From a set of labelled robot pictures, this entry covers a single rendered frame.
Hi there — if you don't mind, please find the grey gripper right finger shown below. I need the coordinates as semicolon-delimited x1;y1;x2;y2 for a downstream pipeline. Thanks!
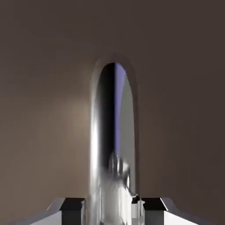
131;197;211;225

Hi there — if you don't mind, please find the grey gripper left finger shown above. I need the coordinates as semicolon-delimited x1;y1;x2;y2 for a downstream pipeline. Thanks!
11;197;88;225

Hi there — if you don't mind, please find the brown wooden drawer front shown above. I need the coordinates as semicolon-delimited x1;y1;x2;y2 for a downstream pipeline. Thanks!
0;0;225;225

